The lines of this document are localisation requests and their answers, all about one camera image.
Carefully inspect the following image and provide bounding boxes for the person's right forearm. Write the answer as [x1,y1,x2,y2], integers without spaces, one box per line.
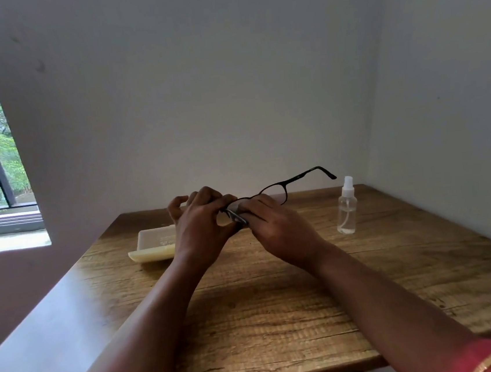
[308,227,488,372]

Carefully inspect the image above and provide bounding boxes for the person's left hand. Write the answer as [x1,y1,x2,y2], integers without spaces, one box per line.
[165,183,245,272]

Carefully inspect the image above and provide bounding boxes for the clear spray bottle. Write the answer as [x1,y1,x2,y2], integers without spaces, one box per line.
[332,175,361,236]

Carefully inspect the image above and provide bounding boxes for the black frame eyeglasses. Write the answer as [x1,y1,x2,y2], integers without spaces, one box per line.
[219,164,341,230]

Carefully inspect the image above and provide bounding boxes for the person's left forearm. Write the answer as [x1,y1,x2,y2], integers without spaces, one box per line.
[60,252,223,372]

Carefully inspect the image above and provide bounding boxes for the person's right hand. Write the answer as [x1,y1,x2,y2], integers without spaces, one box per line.
[228,187,331,282]

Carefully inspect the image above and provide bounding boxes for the cream eyeglasses case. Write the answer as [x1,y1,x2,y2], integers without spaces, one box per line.
[125,225,180,266]

